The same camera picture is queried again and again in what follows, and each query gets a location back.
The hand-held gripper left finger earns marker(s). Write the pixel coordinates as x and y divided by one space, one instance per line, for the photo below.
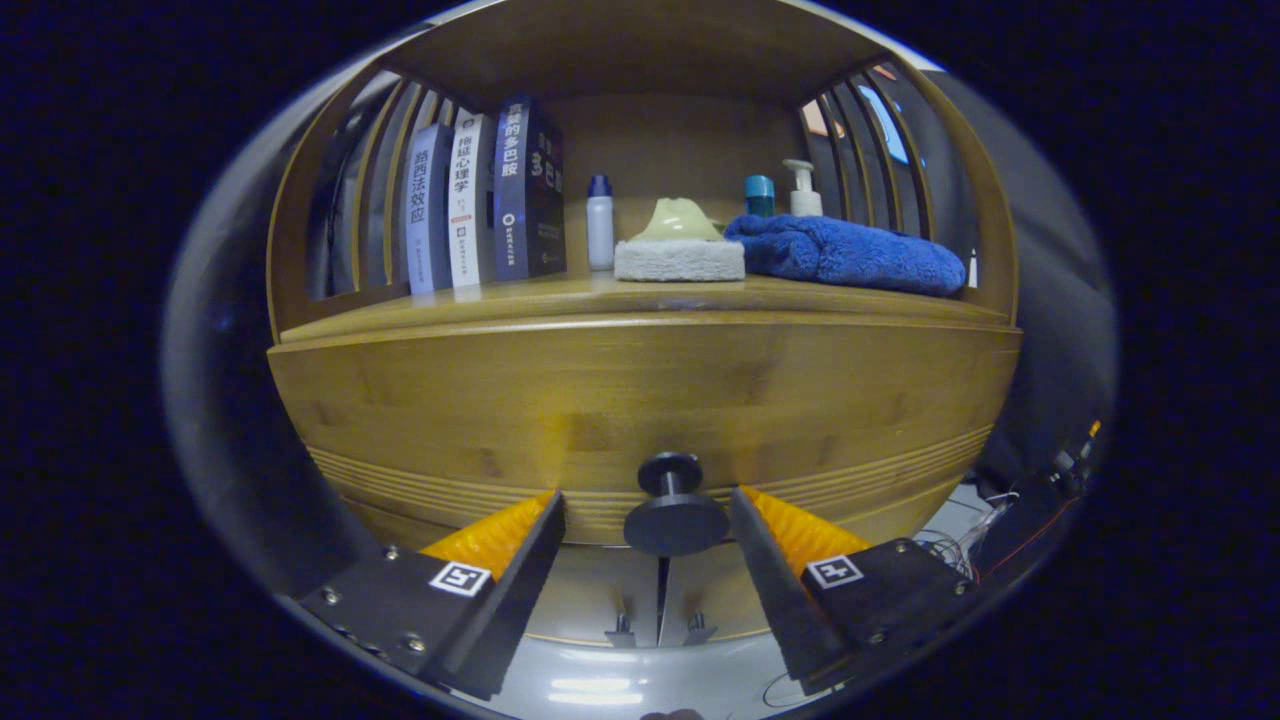
510 610

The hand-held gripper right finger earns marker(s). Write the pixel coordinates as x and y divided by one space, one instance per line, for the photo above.
780 590

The pale green white sponge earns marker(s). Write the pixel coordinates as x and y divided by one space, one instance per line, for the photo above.
680 258

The wooden cabinet door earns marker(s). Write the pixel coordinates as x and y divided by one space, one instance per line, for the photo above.
590 590
720 590

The wooden countertop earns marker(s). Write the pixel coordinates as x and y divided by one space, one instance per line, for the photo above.
560 290

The wooden cabinet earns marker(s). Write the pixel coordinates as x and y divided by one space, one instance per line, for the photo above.
640 40

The blue folded towel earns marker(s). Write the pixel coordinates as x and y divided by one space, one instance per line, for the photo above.
850 255

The white bottle with blue cap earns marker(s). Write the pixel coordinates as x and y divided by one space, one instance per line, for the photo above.
600 230

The teal bottle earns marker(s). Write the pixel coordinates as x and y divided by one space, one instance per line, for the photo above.
759 198

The white pump bottle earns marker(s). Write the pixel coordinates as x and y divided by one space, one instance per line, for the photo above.
804 198

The grey-blue book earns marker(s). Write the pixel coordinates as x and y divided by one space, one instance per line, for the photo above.
430 215

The white book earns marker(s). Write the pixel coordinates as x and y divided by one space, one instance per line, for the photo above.
470 200

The dark blue book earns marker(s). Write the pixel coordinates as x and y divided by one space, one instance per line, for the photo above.
528 190

